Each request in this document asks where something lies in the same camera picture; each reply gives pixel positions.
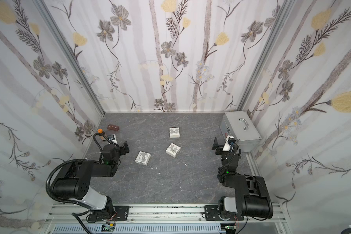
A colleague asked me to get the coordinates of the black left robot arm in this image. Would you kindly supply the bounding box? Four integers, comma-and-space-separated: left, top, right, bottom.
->
45, 141, 130, 222

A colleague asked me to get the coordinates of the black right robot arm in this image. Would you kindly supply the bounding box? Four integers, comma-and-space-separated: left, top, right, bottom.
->
205, 136, 274, 221

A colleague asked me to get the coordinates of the left white bow gift box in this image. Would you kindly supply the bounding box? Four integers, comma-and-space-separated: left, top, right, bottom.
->
135, 151, 151, 166

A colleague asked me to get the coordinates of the white bow gift box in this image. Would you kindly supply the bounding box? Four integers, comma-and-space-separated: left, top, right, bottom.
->
135, 151, 151, 166
169, 127, 180, 138

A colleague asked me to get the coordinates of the far white bow gift box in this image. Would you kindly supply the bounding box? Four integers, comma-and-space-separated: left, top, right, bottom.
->
169, 127, 180, 138

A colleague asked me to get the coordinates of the small brown block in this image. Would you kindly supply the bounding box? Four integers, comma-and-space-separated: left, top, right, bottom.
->
107, 124, 120, 132

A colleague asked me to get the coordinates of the silver aluminium first aid case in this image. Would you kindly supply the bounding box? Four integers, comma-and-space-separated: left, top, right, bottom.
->
220, 111, 262, 152

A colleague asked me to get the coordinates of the brown bottle orange cap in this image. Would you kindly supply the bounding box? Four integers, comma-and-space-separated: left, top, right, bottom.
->
97, 129, 106, 141

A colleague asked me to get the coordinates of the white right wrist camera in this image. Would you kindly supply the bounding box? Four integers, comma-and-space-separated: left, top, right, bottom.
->
222, 135, 236, 152

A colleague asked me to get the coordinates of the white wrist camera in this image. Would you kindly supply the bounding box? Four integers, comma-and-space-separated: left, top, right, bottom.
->
108, 134, 118, 144
222, 135, 236, 152

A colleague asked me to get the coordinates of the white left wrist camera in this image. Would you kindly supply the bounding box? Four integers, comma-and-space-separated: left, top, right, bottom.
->
108, 134, 118, 144

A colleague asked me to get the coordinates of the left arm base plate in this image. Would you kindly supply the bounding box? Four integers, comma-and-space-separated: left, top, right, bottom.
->
86, 206, 130, 223

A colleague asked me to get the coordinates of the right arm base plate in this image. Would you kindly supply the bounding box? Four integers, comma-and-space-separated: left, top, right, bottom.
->
204, 205, 244, 221

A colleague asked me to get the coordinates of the aluminium mounting rail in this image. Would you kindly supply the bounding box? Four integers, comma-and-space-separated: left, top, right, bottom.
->
45, 203, 287, 226

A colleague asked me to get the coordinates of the white slotted cable duct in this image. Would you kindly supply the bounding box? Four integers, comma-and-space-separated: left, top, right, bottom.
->
52, 223, 226, 234

